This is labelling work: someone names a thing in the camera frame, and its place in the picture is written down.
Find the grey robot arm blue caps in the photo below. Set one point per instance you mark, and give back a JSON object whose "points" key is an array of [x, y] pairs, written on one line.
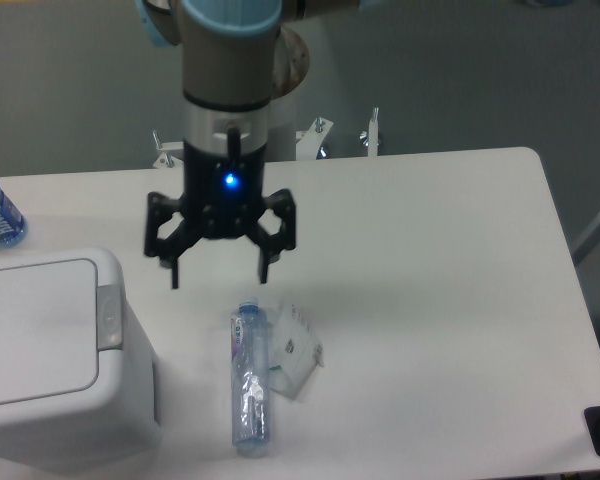
{"points": [[228, 82]]}

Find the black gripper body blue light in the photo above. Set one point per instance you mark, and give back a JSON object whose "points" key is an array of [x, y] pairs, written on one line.
{"points": [[222, 198]]}

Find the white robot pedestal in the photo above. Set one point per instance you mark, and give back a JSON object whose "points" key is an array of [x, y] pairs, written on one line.
{"points": [[285, 141]]}

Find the white bracket with bolt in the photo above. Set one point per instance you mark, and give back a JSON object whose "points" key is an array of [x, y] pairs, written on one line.
{"points": [[370, 139]]}

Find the clear crumpled plastic bag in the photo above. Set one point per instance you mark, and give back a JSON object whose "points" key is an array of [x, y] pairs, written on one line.
{"points": [[295, 350]]}

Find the grey trash can push button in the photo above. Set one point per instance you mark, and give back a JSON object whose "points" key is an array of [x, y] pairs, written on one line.
{"points": [[109, 317]]}

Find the white trash can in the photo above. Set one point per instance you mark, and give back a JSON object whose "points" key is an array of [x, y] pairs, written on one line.
{"points": [[65, 405]]}

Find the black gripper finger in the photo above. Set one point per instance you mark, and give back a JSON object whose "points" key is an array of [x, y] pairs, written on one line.
{"points": [[160, 210], [283, 206]]}

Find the clear empty plastic bottle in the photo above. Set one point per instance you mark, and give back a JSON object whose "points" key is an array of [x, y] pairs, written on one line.
{"points": [[250, 372]]}

